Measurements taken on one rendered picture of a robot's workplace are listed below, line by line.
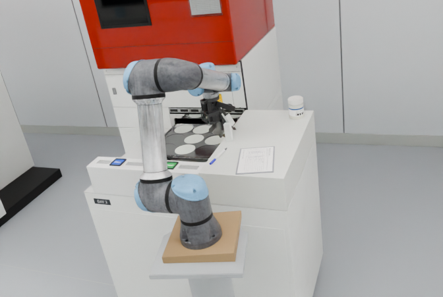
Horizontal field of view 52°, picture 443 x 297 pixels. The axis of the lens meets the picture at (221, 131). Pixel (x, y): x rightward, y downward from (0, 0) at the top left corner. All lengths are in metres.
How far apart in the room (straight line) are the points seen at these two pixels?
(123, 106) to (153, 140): 1.10
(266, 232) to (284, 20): 2.18
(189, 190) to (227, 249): 0.24
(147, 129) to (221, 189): 0.43
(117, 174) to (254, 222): 0.63
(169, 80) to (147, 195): 0.41
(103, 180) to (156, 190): 0.55
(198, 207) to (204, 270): 0.21
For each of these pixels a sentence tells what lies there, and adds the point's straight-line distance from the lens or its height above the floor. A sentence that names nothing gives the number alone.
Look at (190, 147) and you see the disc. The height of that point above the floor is 0.90.
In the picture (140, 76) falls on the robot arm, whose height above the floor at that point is 1.43.
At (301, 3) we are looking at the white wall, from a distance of 3.63.
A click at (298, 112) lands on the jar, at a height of 1.00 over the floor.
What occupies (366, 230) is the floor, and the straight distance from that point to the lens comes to 2.99.
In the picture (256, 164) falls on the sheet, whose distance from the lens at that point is 1.79.
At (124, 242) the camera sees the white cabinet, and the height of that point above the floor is 0.55.
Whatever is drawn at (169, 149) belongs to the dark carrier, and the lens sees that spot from 2.19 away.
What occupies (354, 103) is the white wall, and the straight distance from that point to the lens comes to 3.81.
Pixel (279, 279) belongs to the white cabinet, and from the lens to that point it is 2.01.
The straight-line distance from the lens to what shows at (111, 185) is 2.07.
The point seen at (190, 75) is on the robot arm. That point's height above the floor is 1.41.
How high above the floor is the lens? 1.85
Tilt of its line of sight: 25 degrees down
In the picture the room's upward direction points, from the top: 9 degrees counter-clockwise
